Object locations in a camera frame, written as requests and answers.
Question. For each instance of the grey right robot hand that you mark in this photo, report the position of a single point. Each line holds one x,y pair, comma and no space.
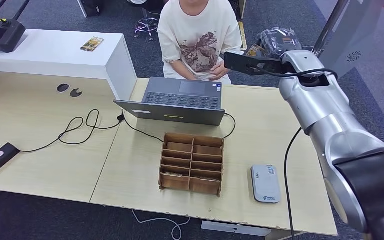
279,39

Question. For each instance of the room key card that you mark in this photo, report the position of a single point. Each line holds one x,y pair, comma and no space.
208,180
175,175

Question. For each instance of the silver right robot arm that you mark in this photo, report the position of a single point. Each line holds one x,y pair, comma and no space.
331,116

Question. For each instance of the person's left forearm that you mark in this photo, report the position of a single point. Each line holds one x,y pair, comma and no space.
229,61

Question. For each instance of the person's right forearm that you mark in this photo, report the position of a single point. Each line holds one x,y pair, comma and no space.
182,70

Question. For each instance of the person's left hand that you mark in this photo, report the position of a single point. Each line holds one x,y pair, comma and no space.
219,71

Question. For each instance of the person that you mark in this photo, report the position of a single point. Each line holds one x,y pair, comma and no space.
195,36

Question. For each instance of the grey card reader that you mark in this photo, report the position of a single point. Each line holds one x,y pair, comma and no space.
265,184

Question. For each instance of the yellow printed card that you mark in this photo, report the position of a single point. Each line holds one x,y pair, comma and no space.
92,44

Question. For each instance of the grey kiosk stand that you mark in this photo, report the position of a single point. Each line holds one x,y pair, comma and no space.
367,30

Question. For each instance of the grey laptop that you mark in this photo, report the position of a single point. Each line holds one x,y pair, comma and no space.
182,99

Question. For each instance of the chrome stool base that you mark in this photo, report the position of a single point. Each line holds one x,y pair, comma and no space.
147,24

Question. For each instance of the wooden compartment organizer box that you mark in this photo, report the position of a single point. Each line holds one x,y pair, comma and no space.
192,155

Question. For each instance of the black cabinet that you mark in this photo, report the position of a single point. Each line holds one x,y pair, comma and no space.
91,7

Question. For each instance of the white counter block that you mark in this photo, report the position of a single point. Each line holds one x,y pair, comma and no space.
53,54

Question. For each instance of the black controller with antennas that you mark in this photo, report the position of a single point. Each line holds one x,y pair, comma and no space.
0,34

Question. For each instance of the black power adapter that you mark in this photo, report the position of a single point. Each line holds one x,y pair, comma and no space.
0,158

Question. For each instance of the black wrist camera with pale box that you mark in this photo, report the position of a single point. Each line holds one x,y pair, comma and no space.
241,63

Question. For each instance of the grey metal desk bracket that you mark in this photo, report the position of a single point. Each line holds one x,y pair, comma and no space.
235,228

